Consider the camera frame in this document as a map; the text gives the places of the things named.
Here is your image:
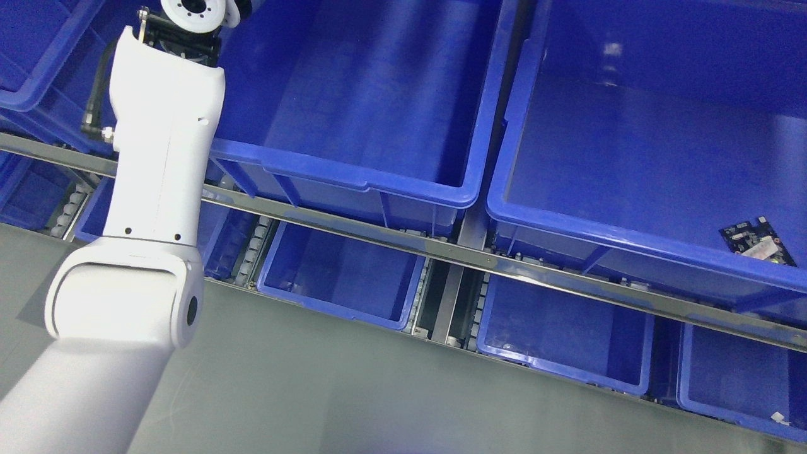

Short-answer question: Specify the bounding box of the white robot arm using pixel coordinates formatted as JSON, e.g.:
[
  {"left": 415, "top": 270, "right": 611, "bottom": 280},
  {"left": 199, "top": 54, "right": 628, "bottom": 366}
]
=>
[{"left": 2, "top": 1, "right": 260, "bottom": 453}]

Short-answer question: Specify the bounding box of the blue bin lower middle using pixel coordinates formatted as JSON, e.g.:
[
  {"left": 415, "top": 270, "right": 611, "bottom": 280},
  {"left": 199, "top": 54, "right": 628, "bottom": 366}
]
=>
[{"left": 256, "top": 222, "right": 426, "bottom": 331}]

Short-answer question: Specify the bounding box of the blue bin middle shelf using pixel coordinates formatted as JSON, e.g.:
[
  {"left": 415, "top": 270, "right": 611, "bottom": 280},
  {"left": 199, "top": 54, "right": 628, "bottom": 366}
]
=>
[{"left": 211, "top": 1, "right": 518, "bottom": 236}]

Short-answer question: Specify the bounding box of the metal shelf rack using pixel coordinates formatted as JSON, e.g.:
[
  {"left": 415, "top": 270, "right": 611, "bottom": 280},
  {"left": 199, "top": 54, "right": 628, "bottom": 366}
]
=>
[{"left": 0, "top": 0, "right": 807, "bottom": 436}]

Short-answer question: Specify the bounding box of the blue bin right of middle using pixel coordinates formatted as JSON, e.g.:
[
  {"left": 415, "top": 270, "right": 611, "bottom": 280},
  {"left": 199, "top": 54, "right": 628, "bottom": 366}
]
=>
[{"left": 487, "top": 1, "right": 806, "bottom": 319}]

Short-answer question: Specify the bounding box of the green circuit board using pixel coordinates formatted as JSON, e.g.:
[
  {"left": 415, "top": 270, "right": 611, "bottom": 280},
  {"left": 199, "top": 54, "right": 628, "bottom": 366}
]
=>
[{"left": 719, "top": 216, "right": 798, "bottom": 267}]

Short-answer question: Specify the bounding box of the blue bin lower far right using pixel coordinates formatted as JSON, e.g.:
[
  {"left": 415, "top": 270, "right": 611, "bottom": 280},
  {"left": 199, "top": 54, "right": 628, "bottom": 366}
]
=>
[{"left": 675, "top": 324, "right": 806, "bottom": 443}]

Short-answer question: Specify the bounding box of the blue bin upper left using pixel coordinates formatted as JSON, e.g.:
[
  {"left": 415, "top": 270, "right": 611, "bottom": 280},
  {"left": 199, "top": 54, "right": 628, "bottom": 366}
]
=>
[{"left": 1, "top": 1, "right": 137, "bottom": 156}]

